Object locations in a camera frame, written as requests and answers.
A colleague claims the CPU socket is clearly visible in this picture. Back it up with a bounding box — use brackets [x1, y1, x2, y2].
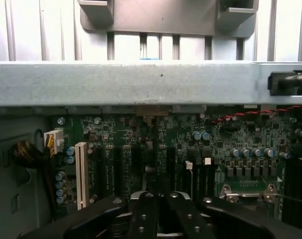
[219, 181, 282, 209]

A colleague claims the white expansion slot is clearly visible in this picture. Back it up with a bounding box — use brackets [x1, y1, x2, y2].
[75, 141, 90, 211]

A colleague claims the long black expansion slot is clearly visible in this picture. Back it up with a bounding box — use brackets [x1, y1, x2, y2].
[95, 146, 107, 200]
[165, 146, 177, 195]
[113, 146, 124, 197]

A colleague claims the green motherboard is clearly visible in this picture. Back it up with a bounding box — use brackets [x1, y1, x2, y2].
[50, 106, 302, 226]

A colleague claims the open PC case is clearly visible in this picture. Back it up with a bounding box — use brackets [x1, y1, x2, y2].
[0, 61, 302, 239]

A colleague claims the black case latch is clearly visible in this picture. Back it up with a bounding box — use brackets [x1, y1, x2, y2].
[267, 70, 302, 97]

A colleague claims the grey parts rack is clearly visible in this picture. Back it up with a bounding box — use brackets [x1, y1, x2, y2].
[79, 0, 258, 38]

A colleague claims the braided cable with white plug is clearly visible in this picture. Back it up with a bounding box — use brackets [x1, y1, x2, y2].
[10, 128, 66, 200]

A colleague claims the red black twisted wire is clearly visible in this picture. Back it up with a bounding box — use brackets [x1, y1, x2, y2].
[210, 105, 302, 124]

